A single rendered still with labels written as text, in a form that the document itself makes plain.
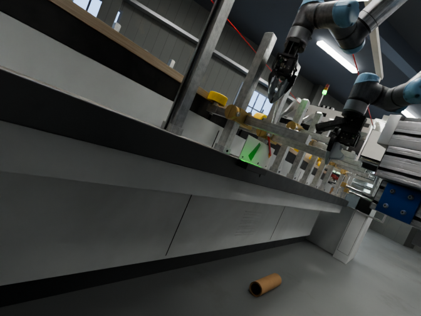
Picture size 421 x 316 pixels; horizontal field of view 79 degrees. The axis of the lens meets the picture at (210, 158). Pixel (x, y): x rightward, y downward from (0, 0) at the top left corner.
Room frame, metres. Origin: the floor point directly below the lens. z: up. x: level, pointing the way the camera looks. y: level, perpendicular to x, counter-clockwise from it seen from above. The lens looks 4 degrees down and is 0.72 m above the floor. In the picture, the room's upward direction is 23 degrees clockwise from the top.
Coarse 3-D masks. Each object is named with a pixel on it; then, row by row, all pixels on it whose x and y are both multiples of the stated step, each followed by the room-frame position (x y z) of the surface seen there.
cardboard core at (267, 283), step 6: (270, 276) 1.56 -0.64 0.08; (276, 276) 1.60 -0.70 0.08; (252, 282) 1.43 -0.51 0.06; (258, 282) 1.42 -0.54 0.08; (264, 282) 1.46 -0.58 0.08; (270, 282) 1.50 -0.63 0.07; (276, 282) 1.56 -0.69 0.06; (252, 288) 1.45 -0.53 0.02; (258, 288) 1.49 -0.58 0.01; (264, 288) 1.42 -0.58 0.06; (270, 288) 1.48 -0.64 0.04; (252, 294) 1.41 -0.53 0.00; (258, 294) 1.41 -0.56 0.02
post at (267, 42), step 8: (272, 32) 0.91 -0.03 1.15; (264, 40) 0.91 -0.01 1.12; (272, 40) 0.91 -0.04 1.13; (264, 48) 0.91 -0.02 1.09; (272, 48) 0.93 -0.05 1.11; (256, 56) 0.92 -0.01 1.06; (264, 56) 0.91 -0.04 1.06; (256, 64) 0.91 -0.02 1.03; (264, 64) 0.92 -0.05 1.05; (248, 72) 0.92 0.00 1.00; (256, 72) 0.90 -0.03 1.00; (248, 80) 0.91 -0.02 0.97; (256, 80) 0.92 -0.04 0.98; (248, 88) 0.90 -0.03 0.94; (240, 96) 0.92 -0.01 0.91; (248, 96) 0.91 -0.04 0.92; (240, 104) 0.91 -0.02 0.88; (248, 104) 0.93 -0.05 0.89; (224, 128) 0.92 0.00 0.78; (232, 128) 0.90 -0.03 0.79; (224, 136) 0.91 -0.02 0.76; (232, 136) 0.92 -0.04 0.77; (224, 144) 0.90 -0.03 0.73
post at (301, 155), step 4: (316, 112) 1.51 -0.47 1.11; (320, 112) 1.50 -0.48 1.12; (316, 116) 1.51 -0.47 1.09; (320, 116) 1.49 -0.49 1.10; (316, 120) 1.50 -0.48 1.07; (320, 120) 1.51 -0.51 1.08; (312, 124) 1.51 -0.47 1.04; (312, 128) 1.50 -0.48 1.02; (300, 152) 1.51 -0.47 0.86; (304, 152) 1.50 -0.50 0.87; (296, 156) 1.51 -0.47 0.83; (300, 156) 1.50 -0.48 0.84; (304, 156) 1.52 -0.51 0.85; (296, 160) 1.51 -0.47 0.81; (300, 160) 1.49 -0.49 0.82; (296, 164) 1.50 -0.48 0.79; (300, 164) 1.51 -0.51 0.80; (292, 168) 1.51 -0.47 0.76; (296, 168) 1.49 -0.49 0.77; (292, 172) 1.50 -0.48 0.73; (296, 172) 1.51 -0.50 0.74
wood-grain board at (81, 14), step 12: (48, 0) 0.59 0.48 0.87; (60, 0) 0.61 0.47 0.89; (72, 12) 0.63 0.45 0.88; (84, 12) 0.65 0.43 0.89; (96, 24) 0.68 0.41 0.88; (108, 36) 0.71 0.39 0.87; (120, 36) 0.73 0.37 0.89; (132, 48) 0.77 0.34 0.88; (144, 60) 0.81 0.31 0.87; (156, 60) 0.84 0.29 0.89; (168, 72) 0.88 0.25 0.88; (204, 96) 1.05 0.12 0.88
